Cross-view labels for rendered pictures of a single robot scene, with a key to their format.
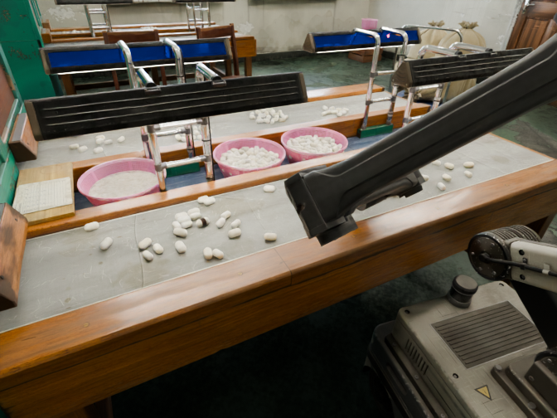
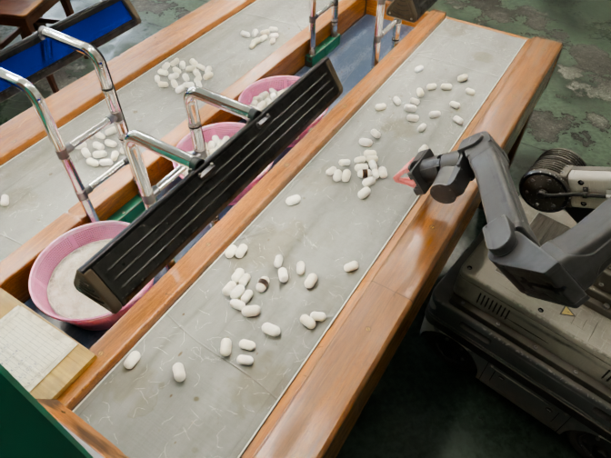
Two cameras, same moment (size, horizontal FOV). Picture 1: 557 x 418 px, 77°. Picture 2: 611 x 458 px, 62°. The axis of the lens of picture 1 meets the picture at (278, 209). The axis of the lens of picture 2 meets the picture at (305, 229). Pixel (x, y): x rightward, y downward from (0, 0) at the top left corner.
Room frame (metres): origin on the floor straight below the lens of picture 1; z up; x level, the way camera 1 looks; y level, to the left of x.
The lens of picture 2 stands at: (0.19, 0.44, 1.63)
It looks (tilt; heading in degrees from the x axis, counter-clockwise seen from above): 49 degrees down; 330
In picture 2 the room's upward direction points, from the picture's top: straight up
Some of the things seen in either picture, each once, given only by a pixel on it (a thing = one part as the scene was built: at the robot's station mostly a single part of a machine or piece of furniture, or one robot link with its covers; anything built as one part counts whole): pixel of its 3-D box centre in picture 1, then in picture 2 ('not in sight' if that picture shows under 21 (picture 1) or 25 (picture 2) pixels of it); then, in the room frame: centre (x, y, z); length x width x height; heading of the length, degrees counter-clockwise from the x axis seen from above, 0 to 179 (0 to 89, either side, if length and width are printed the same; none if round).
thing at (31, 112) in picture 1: (185, 99); (231, 158); (0.81, 0.22, 1.08); 0.62 x 0.08 x 0.07; 118
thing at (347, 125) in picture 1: (270, 143); (217, 119); (1.40, 0.04, 0.71); 1.81 x 0.05 x 0.11; 118
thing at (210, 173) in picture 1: (188, 154); (211, 211); (0.88, 0.25, 0.90); 0.20 x 0.19 x 0.45; 118
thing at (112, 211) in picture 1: (309, 176); (309, 157); (1.12, -0.11, 0.71); 1.81 x 0.05 x 0.11; 118
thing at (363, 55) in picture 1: (366, 40); not in sight; (6.73, -1.47, 0.32); 0.42 x 0.42 x 0.64; 29
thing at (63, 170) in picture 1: (45, 191); (5, 343); (0.88, 0.70, 0.77); 0.33 x 0.15 x 0.01; 28
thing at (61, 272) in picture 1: (338, 195); (367, 174); (0.96, -0.19, 0.73); 1.81 x 0.30 x 0.02; 118
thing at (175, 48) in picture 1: (159, 110); (75, 143); (1.24, 0.44, 0.90); 0.20 x 0.19 x 0.45; 118
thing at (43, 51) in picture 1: (144, 53); (16, 63); (1.31, 0.48, 1.08); 0.62 x 0.08 x 0.07; 118
